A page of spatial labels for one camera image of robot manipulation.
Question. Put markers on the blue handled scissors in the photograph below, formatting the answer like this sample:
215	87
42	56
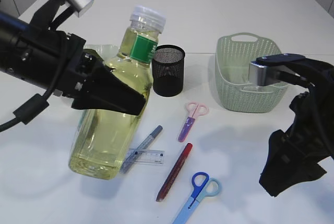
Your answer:
198	194

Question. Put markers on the silver blue marker pen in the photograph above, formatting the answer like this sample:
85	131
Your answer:
148	143

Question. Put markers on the red marker pen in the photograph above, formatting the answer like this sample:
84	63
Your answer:
174	173

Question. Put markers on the black mesh pen holder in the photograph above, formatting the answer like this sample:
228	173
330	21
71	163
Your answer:
168	70

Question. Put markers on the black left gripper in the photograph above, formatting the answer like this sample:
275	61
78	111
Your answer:
91	84

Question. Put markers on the green woven plastic basket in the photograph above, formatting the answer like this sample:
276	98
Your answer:
232	58

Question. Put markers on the green wavy plastic plate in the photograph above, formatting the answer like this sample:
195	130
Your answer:
105	51

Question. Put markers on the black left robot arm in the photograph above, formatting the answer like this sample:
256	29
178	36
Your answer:
33	54

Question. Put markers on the clear plastic ruler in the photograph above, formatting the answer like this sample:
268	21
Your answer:
144	156

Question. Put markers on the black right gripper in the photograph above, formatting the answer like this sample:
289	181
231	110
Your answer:
293	155

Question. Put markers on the yellow tea drink bottle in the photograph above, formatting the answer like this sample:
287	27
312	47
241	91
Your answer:
103	137

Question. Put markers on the small pink purple scissors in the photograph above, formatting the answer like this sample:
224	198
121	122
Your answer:
194	110

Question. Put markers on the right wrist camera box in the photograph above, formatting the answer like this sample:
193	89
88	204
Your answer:
291	68

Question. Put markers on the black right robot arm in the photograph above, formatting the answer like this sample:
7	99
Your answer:
320	85

